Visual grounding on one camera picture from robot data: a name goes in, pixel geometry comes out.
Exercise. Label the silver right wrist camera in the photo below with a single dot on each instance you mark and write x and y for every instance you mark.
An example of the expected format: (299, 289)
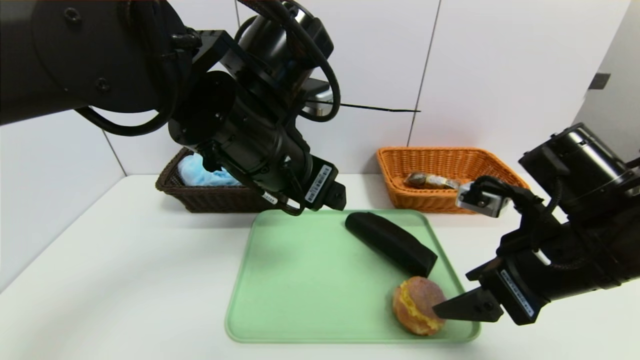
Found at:
(480, 200)

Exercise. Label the black wall plate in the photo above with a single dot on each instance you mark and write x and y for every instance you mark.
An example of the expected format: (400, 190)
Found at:
(600, 81)

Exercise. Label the dark brown wicker basket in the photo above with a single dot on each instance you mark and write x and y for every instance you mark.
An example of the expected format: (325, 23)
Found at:
(210, 197)

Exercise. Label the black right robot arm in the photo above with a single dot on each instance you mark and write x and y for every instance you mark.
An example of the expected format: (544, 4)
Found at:
(590, 175)

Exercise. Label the light green plastic tray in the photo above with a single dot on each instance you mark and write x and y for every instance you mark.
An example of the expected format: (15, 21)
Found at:
(310, 290)

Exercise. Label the black zip tie tail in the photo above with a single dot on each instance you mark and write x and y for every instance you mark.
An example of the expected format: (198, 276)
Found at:
(375, 107)

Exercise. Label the black fabric pouch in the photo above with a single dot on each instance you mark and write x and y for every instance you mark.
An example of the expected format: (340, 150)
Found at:
(392, 242)

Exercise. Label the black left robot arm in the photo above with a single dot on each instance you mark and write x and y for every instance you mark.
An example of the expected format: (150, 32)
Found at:
(100, 55)

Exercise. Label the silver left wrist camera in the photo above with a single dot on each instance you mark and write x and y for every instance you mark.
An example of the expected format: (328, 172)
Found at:
(320, 95)

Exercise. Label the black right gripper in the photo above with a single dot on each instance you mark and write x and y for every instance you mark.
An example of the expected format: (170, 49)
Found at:
(515, 293)

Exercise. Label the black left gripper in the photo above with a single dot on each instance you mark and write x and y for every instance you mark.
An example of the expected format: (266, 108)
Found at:
(320, 183)

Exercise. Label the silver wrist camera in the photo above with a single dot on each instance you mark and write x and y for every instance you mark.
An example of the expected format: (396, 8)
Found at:
(480, 200)
(320, 95)

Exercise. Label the light blue bath loofah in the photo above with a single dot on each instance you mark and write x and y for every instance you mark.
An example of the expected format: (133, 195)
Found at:
(200, 172)

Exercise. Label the round cream filled bun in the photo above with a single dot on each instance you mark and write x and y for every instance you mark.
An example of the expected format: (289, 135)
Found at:
(415, 305)

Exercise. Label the chocolate balls pack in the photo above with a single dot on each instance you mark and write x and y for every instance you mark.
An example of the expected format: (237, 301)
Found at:
(430, 181)

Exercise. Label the orange wicker basket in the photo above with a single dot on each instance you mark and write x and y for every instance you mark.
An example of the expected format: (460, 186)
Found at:
(430, 162)

